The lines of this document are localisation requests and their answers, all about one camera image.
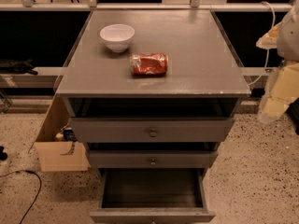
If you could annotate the black object on shelf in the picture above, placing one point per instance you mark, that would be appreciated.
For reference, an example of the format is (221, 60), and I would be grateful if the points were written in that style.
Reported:
(8, 66)

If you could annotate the grey top drawer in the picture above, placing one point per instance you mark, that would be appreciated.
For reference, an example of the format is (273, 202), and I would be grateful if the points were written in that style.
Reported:
(97, 130)

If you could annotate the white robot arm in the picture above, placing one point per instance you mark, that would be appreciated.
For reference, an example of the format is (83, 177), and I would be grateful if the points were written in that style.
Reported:
(284, 36)

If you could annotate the grey drawer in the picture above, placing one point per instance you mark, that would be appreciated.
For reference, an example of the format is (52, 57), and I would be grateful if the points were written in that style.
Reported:
(151, 155)
(151, 196)
(97, 130)

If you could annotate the crushed orange soda can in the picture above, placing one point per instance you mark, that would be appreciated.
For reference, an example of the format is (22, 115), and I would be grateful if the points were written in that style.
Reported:
(153, 64)

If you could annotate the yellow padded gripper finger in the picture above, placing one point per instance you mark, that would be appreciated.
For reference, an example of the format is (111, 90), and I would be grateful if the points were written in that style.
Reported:
(281, 90)

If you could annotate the grey middle drawer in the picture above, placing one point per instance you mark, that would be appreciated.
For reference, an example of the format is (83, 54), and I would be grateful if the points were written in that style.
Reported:
(151, 155)

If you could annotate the grey drawer cabinet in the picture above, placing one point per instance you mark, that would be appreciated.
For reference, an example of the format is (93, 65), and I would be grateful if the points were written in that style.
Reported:
(203, 80)

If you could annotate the grey bottom drawer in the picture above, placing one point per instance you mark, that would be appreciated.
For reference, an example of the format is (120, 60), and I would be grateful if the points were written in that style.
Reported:
(151, 196)

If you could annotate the white bowl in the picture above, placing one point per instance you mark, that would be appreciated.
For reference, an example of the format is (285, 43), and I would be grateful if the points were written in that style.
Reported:
(117, 37)

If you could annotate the metal frame rail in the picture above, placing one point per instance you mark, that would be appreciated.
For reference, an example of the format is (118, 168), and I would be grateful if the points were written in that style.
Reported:
(235, 7)

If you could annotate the wooden side box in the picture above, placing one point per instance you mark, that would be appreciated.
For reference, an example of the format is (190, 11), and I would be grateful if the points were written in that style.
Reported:
(54, 153)

